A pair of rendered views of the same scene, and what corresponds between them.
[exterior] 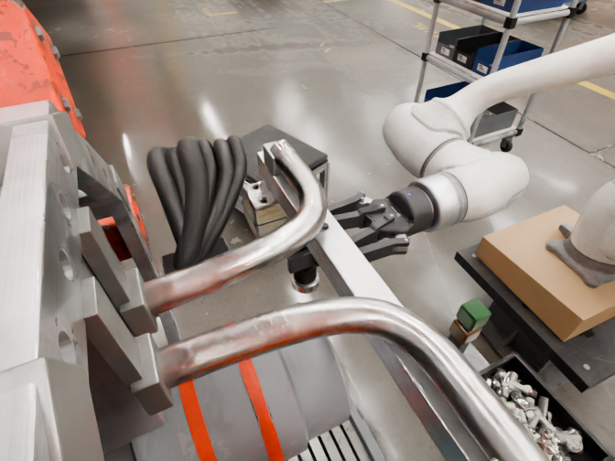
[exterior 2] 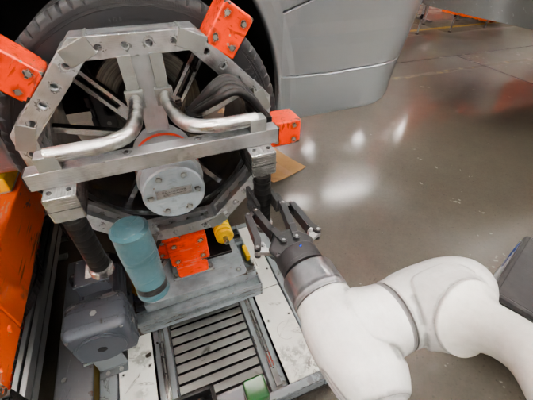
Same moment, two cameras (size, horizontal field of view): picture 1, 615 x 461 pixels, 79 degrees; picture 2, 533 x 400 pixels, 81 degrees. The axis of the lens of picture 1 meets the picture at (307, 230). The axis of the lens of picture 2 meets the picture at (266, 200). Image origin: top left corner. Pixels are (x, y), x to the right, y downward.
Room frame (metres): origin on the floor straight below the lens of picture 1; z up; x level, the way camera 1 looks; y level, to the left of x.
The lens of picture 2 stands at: (0.41, -0.49, 1.26)
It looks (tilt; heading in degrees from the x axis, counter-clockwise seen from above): 41 degrees down; 94
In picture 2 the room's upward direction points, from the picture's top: straight up
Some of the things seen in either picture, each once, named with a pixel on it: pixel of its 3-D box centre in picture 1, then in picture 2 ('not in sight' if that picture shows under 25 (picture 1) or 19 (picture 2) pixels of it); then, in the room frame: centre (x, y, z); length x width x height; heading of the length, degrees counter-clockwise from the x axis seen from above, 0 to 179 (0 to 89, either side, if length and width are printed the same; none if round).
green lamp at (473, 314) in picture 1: (473, 314); (255, 391); (0.38, -0.30, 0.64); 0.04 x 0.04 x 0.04; 25
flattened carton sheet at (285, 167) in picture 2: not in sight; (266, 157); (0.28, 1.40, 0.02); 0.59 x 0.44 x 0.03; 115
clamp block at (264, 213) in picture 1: (282, 202); (256, 152); (0.36, 0.03, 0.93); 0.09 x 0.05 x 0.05; 115
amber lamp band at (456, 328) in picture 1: (465, 328); not in sight; (0.38, -0.30, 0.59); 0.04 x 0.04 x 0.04; 25
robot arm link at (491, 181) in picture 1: (477, 181); (360, 345); (0.53, -0.30, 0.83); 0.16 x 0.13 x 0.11; 115
